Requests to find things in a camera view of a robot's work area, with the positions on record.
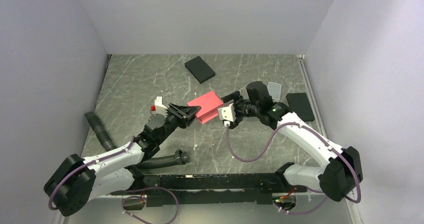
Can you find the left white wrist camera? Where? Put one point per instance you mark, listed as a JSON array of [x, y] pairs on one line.
[[158, 107]]

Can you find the aluminium frame rail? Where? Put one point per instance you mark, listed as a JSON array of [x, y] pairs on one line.
[[288, 202]]

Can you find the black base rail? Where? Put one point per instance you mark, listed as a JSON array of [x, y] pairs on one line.
[[259, 188]]

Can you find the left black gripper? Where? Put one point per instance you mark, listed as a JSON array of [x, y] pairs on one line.
[[187, 111]]

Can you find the black ridged tray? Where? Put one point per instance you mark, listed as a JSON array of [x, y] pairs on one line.
[[299, 103]]

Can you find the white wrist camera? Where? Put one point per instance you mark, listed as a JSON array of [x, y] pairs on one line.
[[227, 114], [158, 107]]

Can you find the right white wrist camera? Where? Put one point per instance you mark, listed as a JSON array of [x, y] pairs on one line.
[[227, 114]]

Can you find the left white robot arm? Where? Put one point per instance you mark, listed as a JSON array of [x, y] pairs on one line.
[[109, 163]]

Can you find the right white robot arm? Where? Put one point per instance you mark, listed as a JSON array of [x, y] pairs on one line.
[[339, 173]]

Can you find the red paper box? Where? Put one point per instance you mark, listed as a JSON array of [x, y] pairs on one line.
[[209, 104]]

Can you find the clear plastic case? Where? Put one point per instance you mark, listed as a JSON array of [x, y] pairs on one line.
[[274, 90]]

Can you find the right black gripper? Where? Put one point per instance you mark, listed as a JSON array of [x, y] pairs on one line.
[[238, 118]]

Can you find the black flat box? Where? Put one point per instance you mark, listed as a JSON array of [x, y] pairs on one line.
[[199, 69]]

